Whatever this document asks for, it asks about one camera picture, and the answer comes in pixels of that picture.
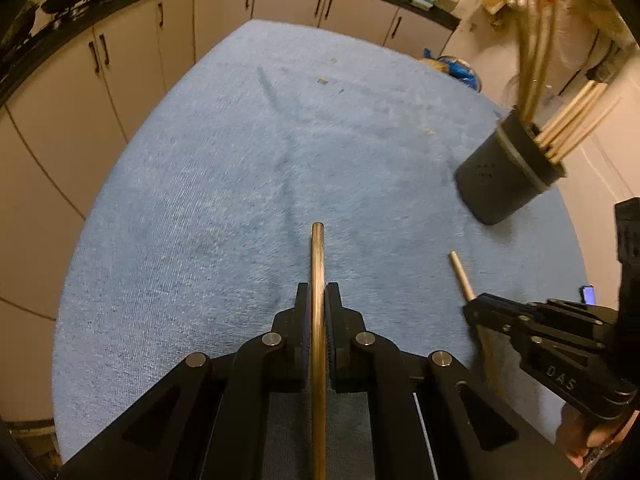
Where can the black gas stove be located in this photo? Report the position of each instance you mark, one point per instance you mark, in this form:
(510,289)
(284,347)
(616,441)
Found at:
(20,35)

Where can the wooden chopstick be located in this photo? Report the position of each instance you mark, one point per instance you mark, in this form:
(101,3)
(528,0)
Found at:
(319,260)
(462,275)

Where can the blue towel cloth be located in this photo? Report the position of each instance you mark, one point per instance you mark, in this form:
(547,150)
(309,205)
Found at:
(250,160)

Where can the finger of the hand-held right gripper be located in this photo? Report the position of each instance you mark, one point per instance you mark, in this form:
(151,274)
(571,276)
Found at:
(550,317)
(565,375)

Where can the beige kitchen base cabinets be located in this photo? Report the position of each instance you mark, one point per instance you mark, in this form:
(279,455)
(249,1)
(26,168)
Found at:
(65,85)

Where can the person's right hand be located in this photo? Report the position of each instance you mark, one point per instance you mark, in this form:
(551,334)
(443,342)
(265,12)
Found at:
(575,435)

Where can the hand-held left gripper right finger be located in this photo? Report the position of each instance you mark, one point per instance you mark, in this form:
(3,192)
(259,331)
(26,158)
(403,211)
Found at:
(334,330)

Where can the black chopstick holder cup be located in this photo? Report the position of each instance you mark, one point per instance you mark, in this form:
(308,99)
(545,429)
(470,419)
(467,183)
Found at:
(495,180)

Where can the bundle of chopsticks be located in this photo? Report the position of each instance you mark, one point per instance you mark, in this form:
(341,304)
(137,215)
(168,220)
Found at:
(565,125)

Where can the blue plastic bag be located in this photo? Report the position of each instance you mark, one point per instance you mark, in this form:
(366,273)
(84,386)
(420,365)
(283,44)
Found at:
(460,71)

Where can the black kitchen countertop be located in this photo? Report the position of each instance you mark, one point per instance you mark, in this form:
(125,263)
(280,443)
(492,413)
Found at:
(440,20)

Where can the smartphone with lit screen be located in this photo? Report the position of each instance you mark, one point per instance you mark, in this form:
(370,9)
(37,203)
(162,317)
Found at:
(588,294)

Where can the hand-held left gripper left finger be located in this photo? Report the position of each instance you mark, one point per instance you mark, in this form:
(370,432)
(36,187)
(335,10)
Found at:
(303,330)

